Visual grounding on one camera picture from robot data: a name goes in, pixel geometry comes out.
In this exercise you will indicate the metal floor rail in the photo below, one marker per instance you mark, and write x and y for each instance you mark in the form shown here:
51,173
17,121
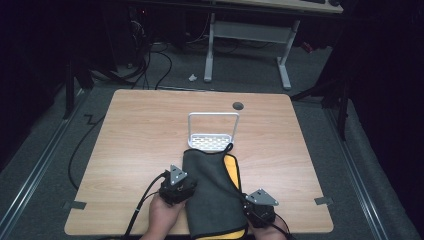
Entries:
36,168
358,180

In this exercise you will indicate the crumpled white paper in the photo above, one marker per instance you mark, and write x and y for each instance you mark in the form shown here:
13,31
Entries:
192,78

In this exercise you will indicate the white metal rack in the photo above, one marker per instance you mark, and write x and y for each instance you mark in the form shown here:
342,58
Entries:
206,141

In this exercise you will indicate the desk with white legs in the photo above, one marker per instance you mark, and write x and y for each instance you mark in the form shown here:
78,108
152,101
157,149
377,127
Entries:
250,31

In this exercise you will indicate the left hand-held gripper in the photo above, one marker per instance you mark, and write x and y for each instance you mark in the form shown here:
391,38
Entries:
176,190

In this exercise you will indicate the black computer mouse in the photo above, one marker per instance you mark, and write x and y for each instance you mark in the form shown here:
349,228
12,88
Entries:
334,2

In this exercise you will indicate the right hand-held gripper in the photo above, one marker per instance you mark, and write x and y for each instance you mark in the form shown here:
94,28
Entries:
260,211

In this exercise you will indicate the person's right hand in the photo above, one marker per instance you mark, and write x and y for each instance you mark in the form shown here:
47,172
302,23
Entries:
270,233

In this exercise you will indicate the black round table grommet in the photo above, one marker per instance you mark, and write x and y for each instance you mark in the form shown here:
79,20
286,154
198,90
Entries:
238,106

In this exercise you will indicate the black keyboard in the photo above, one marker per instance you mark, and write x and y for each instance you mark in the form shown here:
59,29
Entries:
313,1

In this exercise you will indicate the grey and yellow cloth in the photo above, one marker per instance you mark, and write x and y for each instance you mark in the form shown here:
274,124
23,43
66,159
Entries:
210,193

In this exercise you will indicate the small red object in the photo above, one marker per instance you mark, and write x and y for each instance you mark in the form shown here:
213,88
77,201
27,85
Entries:
307,47

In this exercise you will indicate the black metal stand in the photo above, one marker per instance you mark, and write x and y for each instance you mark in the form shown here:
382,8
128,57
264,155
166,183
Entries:
69,90
342,110

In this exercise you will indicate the person's left hand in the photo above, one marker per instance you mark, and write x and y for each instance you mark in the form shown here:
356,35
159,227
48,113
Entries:
163,218

